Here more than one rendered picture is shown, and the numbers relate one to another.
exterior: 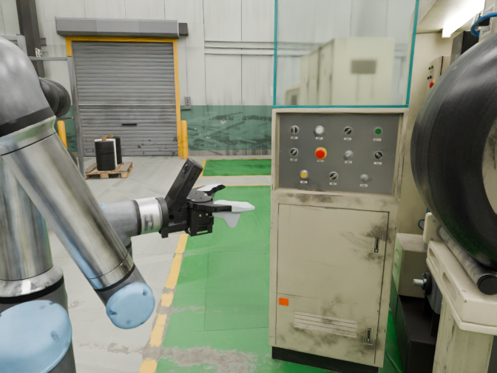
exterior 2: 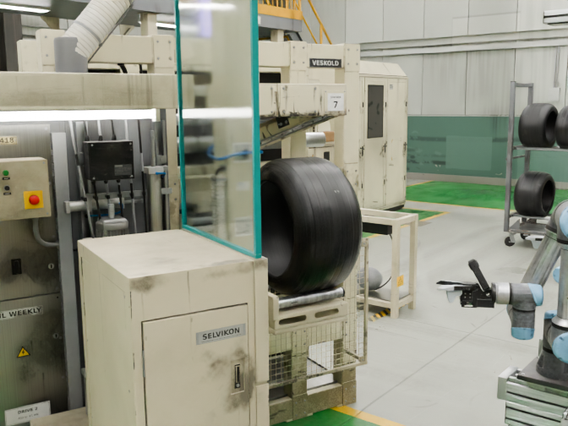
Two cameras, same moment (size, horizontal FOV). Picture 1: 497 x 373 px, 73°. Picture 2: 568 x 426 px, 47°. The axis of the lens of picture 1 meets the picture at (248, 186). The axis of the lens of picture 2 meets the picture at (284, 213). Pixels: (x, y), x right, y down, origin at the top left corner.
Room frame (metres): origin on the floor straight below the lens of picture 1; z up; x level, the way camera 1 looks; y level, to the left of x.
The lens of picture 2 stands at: (2.78, 1.15, 1.69)
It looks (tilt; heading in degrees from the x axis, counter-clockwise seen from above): 10 degrees down; 223
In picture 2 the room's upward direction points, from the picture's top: 1 degrees counter-clockwise
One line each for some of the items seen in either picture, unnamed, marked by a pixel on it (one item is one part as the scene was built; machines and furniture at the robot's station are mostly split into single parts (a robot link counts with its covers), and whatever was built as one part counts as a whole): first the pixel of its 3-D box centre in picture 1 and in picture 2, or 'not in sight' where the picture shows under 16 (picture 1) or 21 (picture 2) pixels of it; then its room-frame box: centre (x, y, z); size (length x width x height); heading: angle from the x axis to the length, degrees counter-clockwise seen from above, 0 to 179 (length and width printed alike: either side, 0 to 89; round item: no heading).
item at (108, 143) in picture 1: (108, 155); not in sight; (6.81, 2.84, 0.38); 1.20 x 0.80 x 0.76; 13
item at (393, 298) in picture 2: not in sight; (374, 260); (-1.59, -1.91, 0.40); 0.60 x 0.35 x 0.80; 95
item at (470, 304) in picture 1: (460, 275); (307, 313); (0.82, -0.56, 0.83); 0.36 x 0.09 x 0.06; 164
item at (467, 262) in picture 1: (464, 253); (308, 297); (0.81, -0.56, 0.90); 0.35 x 0.05 x 0.05; 164
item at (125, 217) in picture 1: (109, 223); (525, 295); (0.64, 0.28, 1.04); 0.11 x 0.08 x 0.09; 121
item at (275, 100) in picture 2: not in sight; (278, 101); (0.57, -0.94, 1.71); 0.61 x 0.25 x 0.15; 164
